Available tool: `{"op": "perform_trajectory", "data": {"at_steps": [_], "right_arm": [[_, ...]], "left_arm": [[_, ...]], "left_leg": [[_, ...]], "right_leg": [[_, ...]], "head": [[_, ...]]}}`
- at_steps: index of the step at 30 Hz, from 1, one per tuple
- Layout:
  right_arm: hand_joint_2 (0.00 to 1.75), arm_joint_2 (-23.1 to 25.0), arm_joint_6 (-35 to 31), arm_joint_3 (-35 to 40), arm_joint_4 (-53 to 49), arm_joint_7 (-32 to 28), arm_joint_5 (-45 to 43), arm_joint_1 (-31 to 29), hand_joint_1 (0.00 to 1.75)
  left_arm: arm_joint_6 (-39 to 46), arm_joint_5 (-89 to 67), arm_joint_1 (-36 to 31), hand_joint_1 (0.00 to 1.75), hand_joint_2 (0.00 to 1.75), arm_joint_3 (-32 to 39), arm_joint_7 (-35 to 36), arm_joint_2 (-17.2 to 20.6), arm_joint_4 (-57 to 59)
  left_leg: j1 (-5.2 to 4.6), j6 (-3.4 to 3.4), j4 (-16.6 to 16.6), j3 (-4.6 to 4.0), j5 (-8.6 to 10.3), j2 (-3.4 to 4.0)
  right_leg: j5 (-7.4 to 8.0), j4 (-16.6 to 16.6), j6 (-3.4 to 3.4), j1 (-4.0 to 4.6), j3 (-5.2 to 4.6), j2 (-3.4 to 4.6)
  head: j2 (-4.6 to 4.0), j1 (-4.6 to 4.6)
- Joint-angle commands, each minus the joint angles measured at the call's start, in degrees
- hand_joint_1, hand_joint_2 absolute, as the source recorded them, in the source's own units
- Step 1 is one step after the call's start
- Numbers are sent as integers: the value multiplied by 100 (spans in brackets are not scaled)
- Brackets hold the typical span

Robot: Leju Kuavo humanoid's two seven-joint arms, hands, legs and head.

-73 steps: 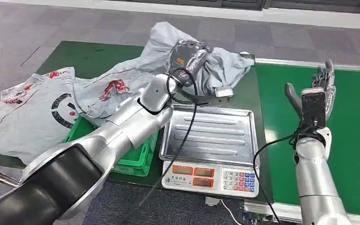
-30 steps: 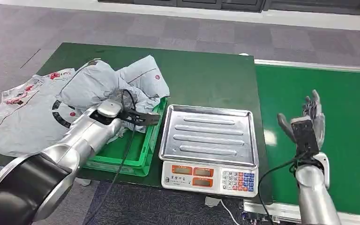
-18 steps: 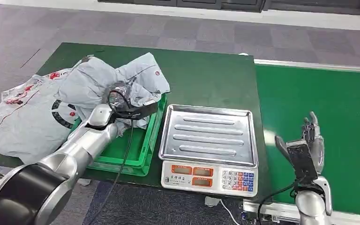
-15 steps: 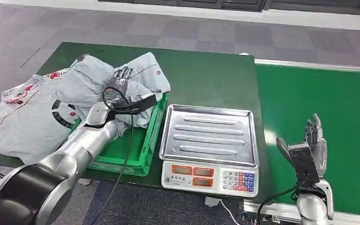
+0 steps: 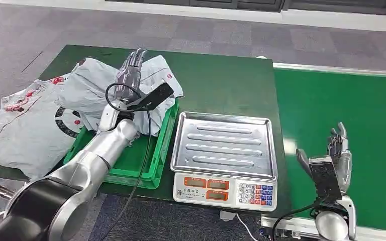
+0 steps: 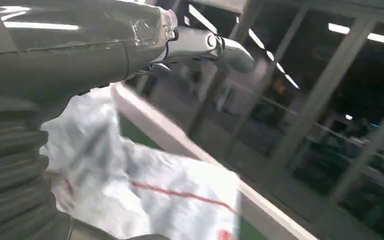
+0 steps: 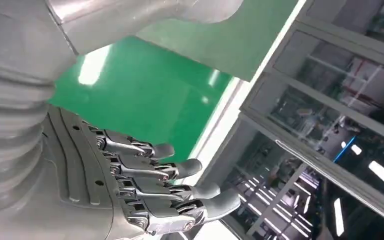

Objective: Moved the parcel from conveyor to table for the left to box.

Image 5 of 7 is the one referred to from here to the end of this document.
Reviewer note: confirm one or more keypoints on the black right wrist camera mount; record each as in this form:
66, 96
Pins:
324, 178

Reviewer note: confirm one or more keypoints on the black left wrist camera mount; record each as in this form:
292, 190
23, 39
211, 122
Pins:
153, 98

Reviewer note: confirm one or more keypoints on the dark cabinet base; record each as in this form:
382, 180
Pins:
213, 2

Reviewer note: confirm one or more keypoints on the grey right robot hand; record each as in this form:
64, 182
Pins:
343, 159

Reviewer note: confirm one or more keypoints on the small white object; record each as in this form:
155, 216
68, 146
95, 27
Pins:
261, 57

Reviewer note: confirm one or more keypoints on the green conveyor belt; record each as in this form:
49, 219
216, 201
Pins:
346, 106

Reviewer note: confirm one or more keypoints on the white parcel red print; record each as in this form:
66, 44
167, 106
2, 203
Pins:
89, 86

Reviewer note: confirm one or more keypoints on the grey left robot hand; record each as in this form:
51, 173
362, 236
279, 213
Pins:
128, 79

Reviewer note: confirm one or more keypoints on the grey parcel black circle print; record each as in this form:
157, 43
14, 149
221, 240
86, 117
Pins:
23, 139

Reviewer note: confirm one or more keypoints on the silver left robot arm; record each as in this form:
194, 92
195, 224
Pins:
106, 146

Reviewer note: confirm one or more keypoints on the green plastic crate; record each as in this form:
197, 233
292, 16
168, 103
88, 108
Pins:
136, 159

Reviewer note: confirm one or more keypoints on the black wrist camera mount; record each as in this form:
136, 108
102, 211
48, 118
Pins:
324, 178
153, 98

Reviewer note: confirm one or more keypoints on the white electronic scale steel pan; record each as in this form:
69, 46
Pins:
223, 146

